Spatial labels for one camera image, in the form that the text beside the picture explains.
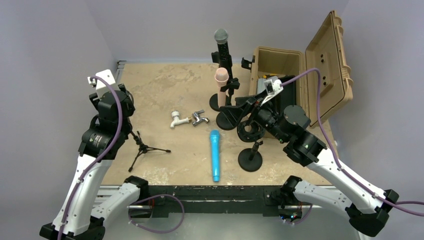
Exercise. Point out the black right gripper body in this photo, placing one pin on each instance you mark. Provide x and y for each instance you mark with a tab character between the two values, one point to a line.
261	114

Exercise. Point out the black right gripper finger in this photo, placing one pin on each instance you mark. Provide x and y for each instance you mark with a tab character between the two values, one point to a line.
251	101
230	116

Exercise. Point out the blue microphone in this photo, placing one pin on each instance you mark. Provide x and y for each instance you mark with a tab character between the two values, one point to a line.
214	137

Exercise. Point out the black round-base shock mount stand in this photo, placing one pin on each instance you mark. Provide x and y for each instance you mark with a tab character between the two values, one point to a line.
250	159

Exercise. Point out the black tripod shock mount stand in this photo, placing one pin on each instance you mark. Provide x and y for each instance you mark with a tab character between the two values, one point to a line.
142	148

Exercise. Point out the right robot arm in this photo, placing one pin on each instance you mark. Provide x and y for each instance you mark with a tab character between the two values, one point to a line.
364	205

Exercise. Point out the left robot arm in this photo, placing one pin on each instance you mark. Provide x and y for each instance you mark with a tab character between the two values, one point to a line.
82	220

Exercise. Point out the black clip stand pink mic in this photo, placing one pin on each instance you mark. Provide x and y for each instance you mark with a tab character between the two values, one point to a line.
232	84

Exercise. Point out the pink microphone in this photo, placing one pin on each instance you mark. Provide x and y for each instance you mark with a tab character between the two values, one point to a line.
221	77

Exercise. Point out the black stand glitter mic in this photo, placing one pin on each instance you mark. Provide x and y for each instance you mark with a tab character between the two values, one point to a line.
213	102

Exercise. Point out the black glitter microphone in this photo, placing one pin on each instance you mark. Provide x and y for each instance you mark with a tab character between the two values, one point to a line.
222	56

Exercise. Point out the grey plastic box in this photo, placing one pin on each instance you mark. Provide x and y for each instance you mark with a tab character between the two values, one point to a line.
261	88

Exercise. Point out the black tray insert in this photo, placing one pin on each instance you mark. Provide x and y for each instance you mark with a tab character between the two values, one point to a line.
286	98

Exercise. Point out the chrome metal faucet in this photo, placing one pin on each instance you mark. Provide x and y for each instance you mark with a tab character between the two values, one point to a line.
198	119

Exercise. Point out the white plastic faucet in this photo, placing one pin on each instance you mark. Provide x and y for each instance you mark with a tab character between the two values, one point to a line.
176	120

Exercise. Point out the tan plastic tool case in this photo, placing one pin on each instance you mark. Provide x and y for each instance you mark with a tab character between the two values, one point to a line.
326	53

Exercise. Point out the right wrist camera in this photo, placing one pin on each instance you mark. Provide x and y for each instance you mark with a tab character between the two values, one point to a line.
273	87

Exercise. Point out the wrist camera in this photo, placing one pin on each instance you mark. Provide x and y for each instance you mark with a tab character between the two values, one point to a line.
100	87
273	87

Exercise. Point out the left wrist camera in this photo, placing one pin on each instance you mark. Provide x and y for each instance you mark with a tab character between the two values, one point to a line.
100	87

